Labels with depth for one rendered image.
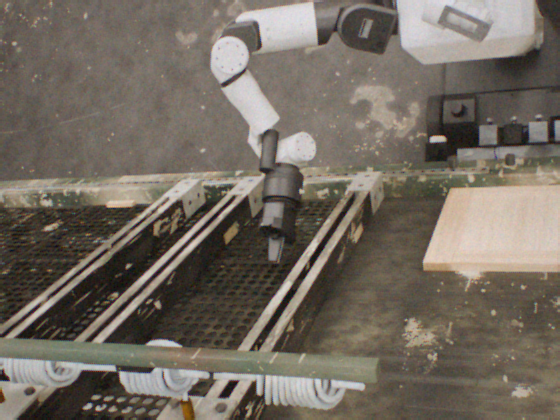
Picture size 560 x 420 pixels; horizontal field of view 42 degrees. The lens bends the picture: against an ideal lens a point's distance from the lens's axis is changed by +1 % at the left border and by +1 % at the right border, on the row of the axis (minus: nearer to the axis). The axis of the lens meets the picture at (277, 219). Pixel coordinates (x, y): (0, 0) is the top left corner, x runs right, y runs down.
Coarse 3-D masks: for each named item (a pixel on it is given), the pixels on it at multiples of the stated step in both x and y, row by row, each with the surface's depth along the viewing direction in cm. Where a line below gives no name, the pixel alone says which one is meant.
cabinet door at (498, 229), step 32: (480, 192) 179; (512, 192) 176; (544, 192) 173; (448, 224) 165; (480, 224) 163; (512, 224) 160; (544, 224) 158; (448, 256) 151; (480, 256) 149; (512, 256) 146; (544, 256) 144
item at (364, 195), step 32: (352, 192) 179; (352, 224) 164; (320, 256) 149; (288, 288) 138; (320, 288) 143; (288, 320) 127; (288, 352) 127; (192, 384) 98; (224, 384) 113; (256, 384) 114; (160, 416) 102; (192, 416) 99; (224, 416) 99; (256, 416) 113
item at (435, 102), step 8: (432, 96) 265; (440, 96) 264; (432, 104) 262; (440, 104) 262; (432, 112) 261; (440, 112) 261; (432, 120) 260; (440, 120) 261; (432, 128) 261; (440, 128) 261; (432, 136) 263
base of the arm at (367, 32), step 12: (384, 0) 153; (348, 12) 149; (360, 12) 149; (372, 12) 149; (384, 12) 149; (396, 12) 149; (348, 24) 150; (360, 24) 150; (372, 24) 150; (384, 24) 150; (348, 36) 151; (360, 36) 151; (372, 36) 151; (384, 36) 152; (360, 48) 153; (372, 48) 153; (384, 48) 153
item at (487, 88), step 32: (544, 32) 253; (448, 64) 264; (480, 64) 260; (512, 64) 256; (544, 64) 252; (448, 96) 261; (480, 96) 256; (512, 96) 252; (544, 96) 248; (448, 128) 258
